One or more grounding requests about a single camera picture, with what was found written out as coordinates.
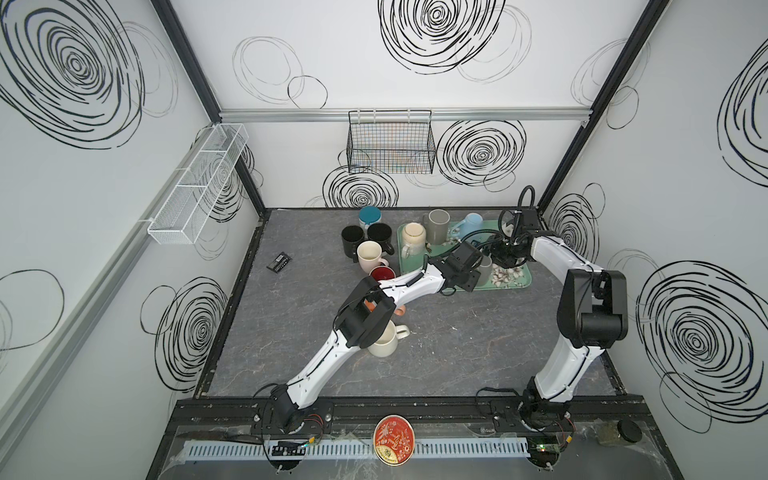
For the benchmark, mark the pink mug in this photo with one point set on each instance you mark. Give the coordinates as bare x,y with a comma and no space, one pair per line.
370,255

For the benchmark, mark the teal and white mug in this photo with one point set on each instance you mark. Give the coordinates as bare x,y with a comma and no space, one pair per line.
368,216

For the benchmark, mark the black and white mug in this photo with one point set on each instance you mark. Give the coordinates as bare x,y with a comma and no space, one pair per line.
381,233

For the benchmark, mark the beige mug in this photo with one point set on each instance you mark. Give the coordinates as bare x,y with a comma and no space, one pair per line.
413,237

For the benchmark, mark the white slotted cable duct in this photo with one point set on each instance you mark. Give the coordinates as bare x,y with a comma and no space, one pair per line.
353,449

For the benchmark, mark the light blue mug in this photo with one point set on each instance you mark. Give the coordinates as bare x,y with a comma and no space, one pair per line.
470,223

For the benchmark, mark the orange peach mug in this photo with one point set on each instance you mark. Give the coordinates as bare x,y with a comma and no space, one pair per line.
399,311

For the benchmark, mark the white speckled mug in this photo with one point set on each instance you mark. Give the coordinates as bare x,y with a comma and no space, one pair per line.
387,343

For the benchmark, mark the green floral tray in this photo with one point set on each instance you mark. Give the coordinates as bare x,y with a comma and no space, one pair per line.
498,279

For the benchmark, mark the cream white mug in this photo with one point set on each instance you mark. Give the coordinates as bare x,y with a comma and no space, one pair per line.
382,273

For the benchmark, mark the small black device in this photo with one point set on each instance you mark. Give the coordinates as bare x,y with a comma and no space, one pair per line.
279,262

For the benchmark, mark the white wire shelf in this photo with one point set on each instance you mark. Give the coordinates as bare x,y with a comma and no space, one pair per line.
190,204

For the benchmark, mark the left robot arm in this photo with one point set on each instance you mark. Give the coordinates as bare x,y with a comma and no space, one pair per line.
362,319

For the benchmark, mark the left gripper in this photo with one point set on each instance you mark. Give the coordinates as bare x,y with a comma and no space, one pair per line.
470,274

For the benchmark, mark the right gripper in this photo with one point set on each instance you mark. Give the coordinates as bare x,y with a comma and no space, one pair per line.
507,256

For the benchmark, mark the black wire basket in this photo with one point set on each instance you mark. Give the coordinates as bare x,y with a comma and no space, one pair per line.
392,141

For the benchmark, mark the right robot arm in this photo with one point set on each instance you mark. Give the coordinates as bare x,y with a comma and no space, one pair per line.
591,316

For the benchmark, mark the black lid jar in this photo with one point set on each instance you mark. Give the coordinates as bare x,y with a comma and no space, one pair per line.
619,433

